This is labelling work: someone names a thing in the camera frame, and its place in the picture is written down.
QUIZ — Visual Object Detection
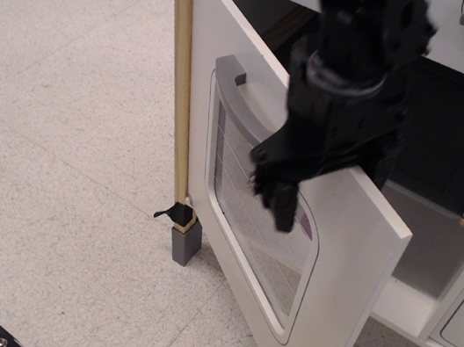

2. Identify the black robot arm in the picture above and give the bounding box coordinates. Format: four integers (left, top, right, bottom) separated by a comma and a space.
250, 0, 436, 233

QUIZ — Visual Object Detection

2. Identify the white toy oven cabinet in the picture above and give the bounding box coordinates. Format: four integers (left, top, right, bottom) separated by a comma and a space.
233, 0, 464, 347

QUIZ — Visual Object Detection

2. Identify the wooden shelf rail left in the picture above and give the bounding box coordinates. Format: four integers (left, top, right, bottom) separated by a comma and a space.
261, 5, 316, 51

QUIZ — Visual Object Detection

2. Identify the purple toy eggplant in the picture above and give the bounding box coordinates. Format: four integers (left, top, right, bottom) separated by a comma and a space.
298, 214, 313, 240

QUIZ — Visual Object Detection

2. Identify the grey plastic foot cap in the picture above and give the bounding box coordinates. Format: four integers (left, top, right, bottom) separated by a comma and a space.
171, 220, 203, 267

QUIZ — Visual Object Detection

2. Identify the white oven door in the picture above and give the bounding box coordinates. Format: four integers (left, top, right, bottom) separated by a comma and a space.
188, 0, 412, 347

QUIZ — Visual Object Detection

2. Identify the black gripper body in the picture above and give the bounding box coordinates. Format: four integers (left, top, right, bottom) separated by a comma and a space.
250, 66, 407, 192

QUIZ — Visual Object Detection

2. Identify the black tape piece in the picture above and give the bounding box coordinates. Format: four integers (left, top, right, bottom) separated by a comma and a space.
154, 202, 193, 227

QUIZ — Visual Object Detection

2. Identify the wooden corner post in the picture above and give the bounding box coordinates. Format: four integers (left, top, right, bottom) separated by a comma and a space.
128, 0, 236, 238

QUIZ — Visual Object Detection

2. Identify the grey oven door handle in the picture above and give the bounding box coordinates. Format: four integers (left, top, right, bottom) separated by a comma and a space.
214, 54, 287, 147

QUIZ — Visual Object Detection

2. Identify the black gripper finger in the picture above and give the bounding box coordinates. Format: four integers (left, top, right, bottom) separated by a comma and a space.
262, 182, 299, 233
361, 134, 400, 190

